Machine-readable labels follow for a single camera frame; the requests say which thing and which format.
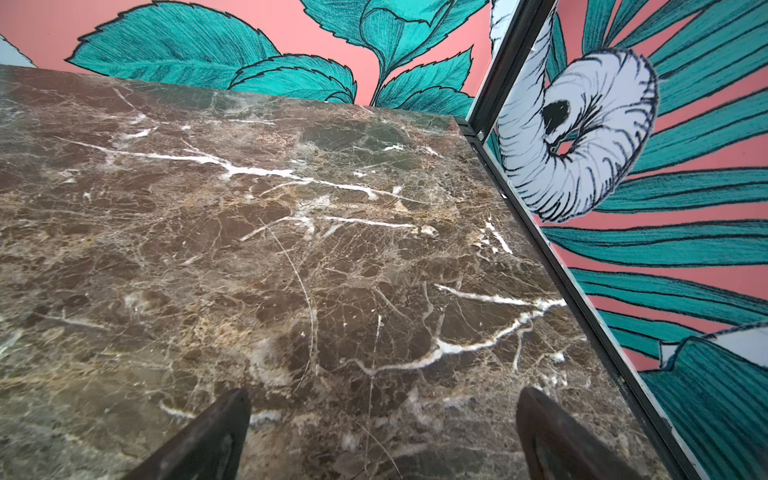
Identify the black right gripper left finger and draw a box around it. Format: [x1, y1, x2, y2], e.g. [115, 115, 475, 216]
[124, 388, 251, 480]

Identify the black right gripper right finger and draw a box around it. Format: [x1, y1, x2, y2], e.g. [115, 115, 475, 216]
[516, 387, 641, 479]

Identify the black corner frame post right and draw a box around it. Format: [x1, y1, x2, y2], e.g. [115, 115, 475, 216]
[461, 1, 705, 479]

